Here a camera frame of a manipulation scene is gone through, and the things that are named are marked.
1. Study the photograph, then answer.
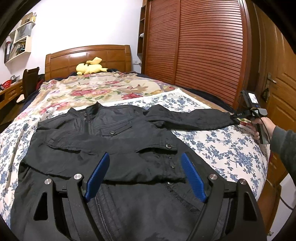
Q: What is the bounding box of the white wall shelf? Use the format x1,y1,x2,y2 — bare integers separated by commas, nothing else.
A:
4,12,37,64

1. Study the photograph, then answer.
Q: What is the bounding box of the blue floral white bedsheet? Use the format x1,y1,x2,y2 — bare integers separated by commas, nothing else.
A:
1,89,270,225

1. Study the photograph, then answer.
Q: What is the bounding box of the dark wooden chair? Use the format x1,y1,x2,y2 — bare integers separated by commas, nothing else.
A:
16,67,40,103

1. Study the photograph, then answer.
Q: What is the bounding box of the yellow plush toy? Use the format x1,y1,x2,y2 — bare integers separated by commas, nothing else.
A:
76,57,108,75

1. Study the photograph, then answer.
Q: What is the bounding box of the wooden door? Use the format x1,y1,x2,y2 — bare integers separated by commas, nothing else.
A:
253,4,296,186

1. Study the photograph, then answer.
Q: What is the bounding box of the louvered wooden wardrobe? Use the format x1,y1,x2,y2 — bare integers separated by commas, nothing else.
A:
137,1,253,109

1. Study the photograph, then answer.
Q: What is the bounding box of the grey sleeved right forearm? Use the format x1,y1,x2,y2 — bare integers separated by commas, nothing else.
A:
270,126,296,182

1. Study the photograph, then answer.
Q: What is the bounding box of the red floral beige quilt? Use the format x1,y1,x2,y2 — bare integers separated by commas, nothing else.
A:
16,71,176,120

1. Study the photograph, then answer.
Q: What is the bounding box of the wooden desk cabinet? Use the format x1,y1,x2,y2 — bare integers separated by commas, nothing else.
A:
0,80,23,109

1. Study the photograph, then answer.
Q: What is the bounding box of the wooden headboard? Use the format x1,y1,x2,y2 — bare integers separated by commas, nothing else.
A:
45,45,132,81

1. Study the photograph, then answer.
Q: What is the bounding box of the black jacket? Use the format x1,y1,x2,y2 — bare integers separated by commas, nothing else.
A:
11,103,238,240

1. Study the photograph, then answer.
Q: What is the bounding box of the person's right hand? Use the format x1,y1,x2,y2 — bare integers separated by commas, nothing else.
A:
240,116,277,141

